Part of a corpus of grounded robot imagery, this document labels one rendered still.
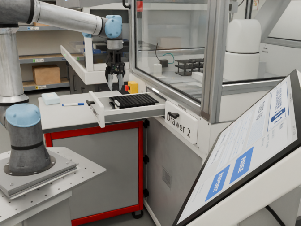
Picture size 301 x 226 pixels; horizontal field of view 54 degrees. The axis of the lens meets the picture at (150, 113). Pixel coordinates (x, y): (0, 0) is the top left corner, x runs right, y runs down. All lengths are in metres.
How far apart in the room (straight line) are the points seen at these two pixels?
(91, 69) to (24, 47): 3.39
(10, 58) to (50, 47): 4.45
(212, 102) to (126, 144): 0.81
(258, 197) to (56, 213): 0.95
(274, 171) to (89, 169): 0.86
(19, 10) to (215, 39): 0.67
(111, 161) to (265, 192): 1.42
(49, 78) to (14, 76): 4.06
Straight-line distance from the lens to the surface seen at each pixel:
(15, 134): 1.17
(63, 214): 1.32
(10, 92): 1.27
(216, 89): 1.12
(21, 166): 1.20
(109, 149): 1.78
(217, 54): 1.09
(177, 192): 1.59
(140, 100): 1.57
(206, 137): 1.20
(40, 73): 5.29
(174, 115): 1.31
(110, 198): 1.96
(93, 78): 2.34
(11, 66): 1.26
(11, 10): 1.14
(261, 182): 0.48
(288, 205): 0.71
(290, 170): 0.47
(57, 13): 1.17
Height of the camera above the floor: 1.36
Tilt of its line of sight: 19 degrees down
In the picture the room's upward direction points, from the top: straight up
